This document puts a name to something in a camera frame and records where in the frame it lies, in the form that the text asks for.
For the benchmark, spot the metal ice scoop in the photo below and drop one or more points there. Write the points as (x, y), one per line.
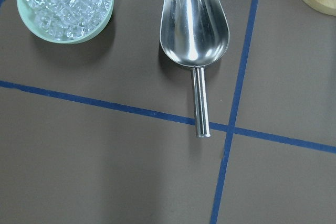
(195, 34)

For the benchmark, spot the green bowl of ice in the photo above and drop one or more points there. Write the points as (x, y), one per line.
(65, 21)

